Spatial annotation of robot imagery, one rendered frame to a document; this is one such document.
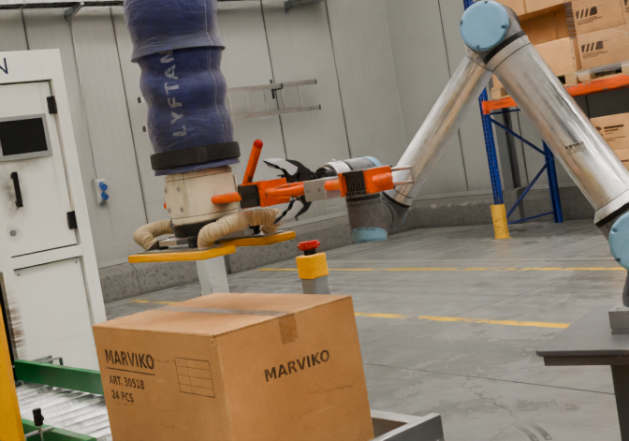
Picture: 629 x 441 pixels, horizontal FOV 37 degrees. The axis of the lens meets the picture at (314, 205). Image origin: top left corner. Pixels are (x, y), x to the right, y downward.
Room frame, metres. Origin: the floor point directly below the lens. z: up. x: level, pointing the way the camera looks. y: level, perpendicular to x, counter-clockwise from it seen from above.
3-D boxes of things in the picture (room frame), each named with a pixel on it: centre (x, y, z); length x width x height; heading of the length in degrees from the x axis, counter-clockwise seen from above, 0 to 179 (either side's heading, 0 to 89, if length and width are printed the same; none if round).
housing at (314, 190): (2.07, -0.03, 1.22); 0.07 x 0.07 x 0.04; 41
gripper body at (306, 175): (2.33, 0.01, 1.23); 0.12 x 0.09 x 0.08; 131
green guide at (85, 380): (3.47, 0.83, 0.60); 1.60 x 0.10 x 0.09; 40
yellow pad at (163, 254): (2.36, 0.35, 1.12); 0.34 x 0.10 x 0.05; 41
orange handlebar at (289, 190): (2.35, 0.06, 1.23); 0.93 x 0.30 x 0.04; 41
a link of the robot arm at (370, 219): (2.45, -0.13, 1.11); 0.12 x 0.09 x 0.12; 155
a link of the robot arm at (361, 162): (2.43, -0.12, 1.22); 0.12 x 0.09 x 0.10; 131
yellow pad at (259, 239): (2.48, 0.21, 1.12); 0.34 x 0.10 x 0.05; 41
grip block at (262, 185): (2.23, 0.11, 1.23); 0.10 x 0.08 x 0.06; 131
